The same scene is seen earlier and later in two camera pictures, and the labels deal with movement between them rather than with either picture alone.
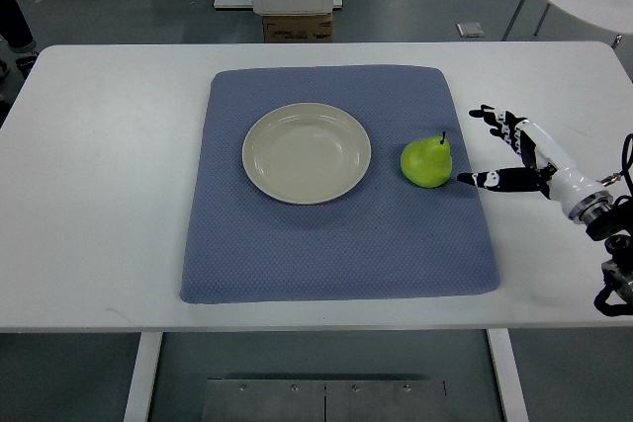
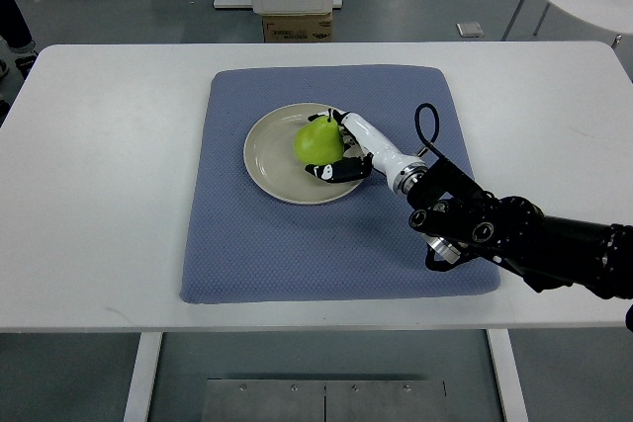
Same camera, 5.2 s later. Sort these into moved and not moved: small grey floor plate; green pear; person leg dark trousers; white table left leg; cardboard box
Moved: green pear
Not moved: cardboard box; small grey floor plate; white table left leg; person leg dark trousers
